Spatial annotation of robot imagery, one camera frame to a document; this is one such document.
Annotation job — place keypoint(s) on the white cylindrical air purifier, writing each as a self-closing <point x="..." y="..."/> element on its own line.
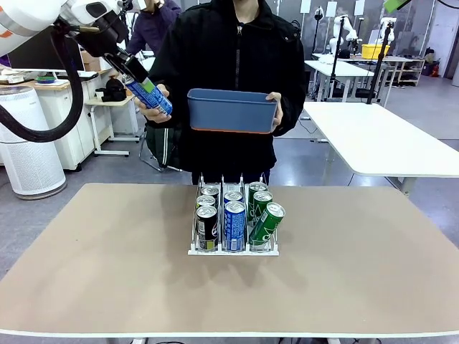
<point x="25" y="157"/>

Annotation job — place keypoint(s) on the black tripod pole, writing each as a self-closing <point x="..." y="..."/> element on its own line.
<point x="379" y="64"/>

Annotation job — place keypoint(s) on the black floor stand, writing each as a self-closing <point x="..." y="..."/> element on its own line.
<point x="317" y="28"/>

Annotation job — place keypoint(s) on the person's left hand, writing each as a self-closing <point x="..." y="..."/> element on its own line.
<point x="279" y="109"/>

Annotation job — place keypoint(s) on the person's right hand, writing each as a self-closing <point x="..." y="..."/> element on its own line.
<point x="154" y="118"/>

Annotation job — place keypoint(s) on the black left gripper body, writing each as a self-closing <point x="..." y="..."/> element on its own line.
<point x="104" y="36"/>

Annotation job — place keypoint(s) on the white cup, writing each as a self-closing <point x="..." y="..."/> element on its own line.
<point x="99" y="94"/>

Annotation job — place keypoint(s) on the white cabinet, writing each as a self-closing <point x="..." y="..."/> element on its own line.
<point x="93" y="118"/>

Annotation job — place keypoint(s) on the black soda can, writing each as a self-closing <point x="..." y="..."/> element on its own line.
<point x="206" y="229"/>
<point x="210" y="190"/>
<point x="205" y="200"/>

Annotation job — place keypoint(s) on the blue soda can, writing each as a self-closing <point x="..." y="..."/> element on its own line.
<point x="235" y="225"/>
<point x="154" y="100"/>
<point x="233" y="196"/>

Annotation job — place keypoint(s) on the black bag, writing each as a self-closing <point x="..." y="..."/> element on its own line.
<point x="114" y="91"/>

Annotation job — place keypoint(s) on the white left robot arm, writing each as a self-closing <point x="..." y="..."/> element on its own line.
<point x="21" y="18"/>

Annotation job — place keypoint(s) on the yellow plastic bin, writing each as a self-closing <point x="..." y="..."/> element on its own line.
<point x="373" y="51"/>

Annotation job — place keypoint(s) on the white background table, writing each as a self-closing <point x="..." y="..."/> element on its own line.
<point x="337" y="69"/>

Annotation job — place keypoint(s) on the red fire extinguisher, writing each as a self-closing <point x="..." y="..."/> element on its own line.
<point x="434" y="68"/>

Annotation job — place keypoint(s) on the black computer monitor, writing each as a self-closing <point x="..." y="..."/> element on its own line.
<point x="32" y="57"/>

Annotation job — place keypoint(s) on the large white table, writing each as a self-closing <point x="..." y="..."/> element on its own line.
<point x="376" y="139"/>

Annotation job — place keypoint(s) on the green soda can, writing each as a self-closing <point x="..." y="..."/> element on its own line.
<point x="267" y="224"/>
<point x="262" y="202"/>
<point x="257" y="187"/>

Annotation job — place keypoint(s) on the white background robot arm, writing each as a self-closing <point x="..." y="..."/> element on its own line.
<point x="339" y="32"/>
<point x="388" y="30"/>

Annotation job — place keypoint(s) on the small cardboard box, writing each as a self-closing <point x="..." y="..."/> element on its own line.
<point x="91" y="61"/>

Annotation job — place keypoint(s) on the green bowl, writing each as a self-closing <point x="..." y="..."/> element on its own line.
<point x="46" y="79"/>

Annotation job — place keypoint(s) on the blue plastic bin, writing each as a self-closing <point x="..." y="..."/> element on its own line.
<point x="229" y="113"/>

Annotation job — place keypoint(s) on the black keyboard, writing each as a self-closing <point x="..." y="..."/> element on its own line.
<point x="87" y="74"/>

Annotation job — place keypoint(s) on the person's right forearm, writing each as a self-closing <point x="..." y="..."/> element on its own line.
<point x="161" y="77"/>

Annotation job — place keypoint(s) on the person's left forearm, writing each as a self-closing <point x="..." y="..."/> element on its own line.
<point x="292" y="107"/>

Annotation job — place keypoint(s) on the person in purple jacket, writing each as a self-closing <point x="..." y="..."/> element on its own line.
<point x="150" y="32"/>

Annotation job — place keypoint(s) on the small white rolling table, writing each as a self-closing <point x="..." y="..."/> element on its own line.
<point x="107" y="101"/>

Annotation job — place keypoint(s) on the person in black jacket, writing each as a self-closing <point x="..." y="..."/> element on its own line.
<point x="233" y="64"/>

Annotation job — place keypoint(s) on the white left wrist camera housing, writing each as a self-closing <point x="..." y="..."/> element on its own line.
<point x="93" y="9"/>

